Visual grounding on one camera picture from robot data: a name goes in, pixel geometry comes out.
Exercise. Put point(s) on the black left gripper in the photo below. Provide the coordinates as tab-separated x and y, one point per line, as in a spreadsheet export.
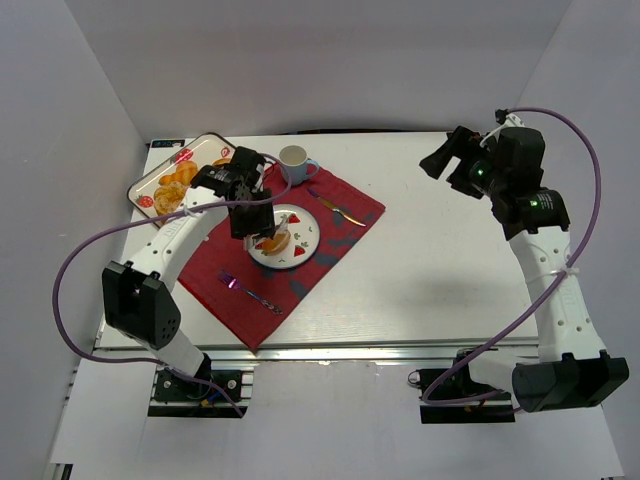
257	231

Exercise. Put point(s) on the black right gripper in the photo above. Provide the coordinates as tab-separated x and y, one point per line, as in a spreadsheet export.
458	167

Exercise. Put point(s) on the sesame bun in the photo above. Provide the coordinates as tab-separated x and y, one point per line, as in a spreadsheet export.
276	244

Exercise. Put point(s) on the metal tongs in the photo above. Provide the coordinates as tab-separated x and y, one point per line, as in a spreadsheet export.
280	230

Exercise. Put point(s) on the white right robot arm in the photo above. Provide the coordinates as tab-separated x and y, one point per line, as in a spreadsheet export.
550	357

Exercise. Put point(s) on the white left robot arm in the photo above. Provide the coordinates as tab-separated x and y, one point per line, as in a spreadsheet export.
137	292

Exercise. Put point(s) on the croissant bread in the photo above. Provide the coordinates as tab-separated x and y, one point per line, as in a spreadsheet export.
182	176

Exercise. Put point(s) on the round sugared cake bread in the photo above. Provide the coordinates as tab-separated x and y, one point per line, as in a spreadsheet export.
167	198

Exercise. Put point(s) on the white strawberry plate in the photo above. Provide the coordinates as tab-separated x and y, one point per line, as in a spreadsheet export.
305	239

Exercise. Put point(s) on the iridescent fork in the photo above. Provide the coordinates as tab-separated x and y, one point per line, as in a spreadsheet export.
231	282

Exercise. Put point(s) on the red placemat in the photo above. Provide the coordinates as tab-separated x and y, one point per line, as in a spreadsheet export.
252	300

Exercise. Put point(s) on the iridescent knife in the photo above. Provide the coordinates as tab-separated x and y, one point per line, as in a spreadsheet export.
335	209

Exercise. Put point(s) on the blue white mug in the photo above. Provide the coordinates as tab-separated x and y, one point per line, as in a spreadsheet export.
296	163

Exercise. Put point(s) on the strawberry pattern tray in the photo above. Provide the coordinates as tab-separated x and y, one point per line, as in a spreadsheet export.
203	150

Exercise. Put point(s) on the ring donut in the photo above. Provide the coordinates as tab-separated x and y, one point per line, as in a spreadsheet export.
222	163

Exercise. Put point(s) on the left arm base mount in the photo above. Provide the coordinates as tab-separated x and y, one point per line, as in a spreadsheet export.
171	399

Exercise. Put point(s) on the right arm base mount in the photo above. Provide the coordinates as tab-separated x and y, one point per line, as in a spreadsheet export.
457	400

